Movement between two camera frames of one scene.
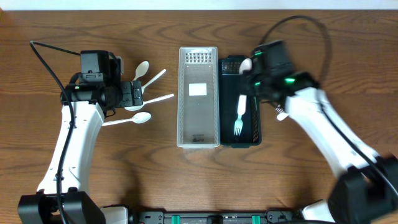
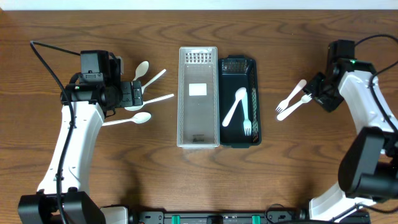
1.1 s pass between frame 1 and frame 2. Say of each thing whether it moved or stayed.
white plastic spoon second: stayed
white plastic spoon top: stayed
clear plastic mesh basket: stayed
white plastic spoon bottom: stayed
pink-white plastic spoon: moved
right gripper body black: moved
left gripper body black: stayed
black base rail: stayed
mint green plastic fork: moved
